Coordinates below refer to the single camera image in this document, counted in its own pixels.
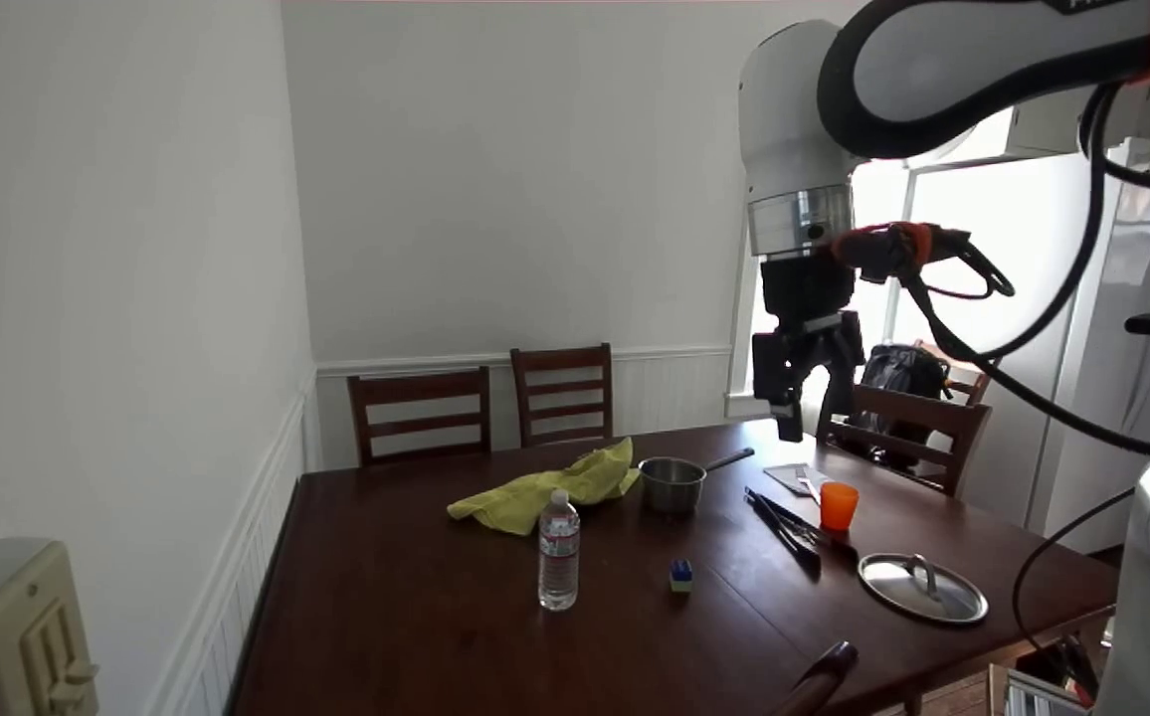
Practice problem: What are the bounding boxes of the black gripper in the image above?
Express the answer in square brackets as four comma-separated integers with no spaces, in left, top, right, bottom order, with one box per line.
[747,306,868,444]

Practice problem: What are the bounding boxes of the silver pot lid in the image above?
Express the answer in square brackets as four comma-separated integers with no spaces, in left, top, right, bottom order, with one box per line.
[854,548,994,627]

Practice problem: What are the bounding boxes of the black bag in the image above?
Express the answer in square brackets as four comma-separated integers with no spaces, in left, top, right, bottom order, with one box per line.
[854,340,955,407]

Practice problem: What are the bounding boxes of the white paper card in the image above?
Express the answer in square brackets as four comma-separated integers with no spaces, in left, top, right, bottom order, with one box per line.
[760,456,832,501]

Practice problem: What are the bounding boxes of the orange plastic cup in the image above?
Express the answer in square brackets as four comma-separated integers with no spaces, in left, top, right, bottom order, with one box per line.
[816,480,862,539]

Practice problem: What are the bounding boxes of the black kitchen tongs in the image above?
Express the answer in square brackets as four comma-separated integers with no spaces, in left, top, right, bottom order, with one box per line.
[739,486,858,584]

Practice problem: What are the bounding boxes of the window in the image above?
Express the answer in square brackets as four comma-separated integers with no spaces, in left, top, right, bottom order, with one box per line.
[727,106,1098,403]

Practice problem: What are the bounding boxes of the white refrigerator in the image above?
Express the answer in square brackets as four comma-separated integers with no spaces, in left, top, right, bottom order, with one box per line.
[1020,135,1150,556]

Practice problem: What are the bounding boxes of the yellow cloth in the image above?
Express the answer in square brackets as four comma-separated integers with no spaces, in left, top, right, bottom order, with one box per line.
[443,438,647,539]

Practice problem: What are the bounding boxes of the clear plastic water bottle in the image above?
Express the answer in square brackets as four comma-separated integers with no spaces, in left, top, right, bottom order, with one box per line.
[535,486,584,616]

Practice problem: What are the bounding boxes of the silver pot with handle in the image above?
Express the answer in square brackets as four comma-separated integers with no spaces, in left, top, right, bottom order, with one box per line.
[635,444,760,517]

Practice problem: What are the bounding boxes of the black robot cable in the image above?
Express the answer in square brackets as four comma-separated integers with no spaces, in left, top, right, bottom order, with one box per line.
[828,76,1150,464]

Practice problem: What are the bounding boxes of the beige wall light switch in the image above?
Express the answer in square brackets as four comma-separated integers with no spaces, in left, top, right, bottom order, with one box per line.
[0,537,105,716]

